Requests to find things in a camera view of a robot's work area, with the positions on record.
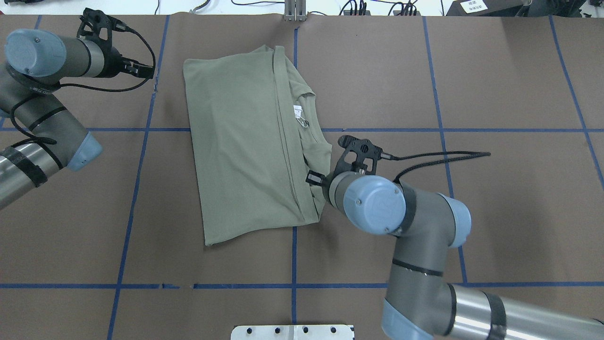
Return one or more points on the grey aluminium frame post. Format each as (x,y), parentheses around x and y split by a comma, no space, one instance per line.
(295,10)

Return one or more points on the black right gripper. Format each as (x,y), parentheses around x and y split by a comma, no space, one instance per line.
(323,182)

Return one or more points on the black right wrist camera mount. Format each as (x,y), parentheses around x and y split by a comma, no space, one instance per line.
(366,156)

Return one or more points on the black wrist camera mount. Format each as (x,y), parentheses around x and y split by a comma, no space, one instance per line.
(366,156)
(97,27)

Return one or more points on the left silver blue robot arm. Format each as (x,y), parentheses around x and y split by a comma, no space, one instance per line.
(52,137)

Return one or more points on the black box with label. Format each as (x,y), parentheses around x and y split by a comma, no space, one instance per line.
(484,8)

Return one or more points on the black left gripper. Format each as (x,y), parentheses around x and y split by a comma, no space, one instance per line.
(114,66)

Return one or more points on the white paper price tag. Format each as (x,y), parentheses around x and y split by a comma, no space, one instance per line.
(298,111)

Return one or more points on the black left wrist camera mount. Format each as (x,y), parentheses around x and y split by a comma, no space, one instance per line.
(97,27)

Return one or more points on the olive green long-sleeve shirt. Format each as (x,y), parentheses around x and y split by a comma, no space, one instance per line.
(251,154)

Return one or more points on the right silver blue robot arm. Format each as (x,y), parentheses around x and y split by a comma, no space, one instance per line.
(419,303)

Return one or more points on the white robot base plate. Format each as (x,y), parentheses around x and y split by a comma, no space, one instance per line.
(294,332)

